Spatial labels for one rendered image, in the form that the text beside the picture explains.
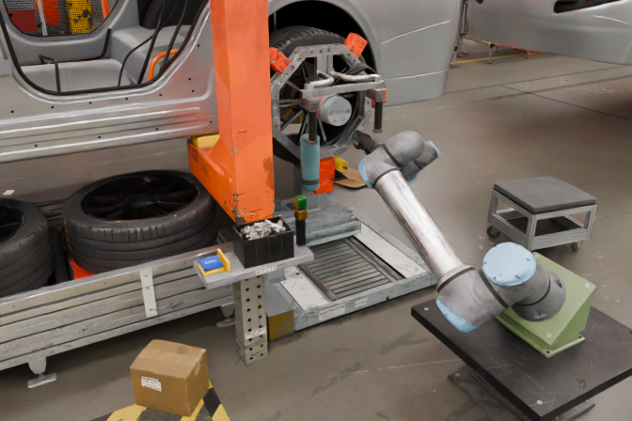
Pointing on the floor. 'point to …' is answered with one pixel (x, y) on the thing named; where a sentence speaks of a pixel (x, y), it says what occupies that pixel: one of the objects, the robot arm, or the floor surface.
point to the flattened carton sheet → (352, 179)
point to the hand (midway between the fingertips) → (353, 136)
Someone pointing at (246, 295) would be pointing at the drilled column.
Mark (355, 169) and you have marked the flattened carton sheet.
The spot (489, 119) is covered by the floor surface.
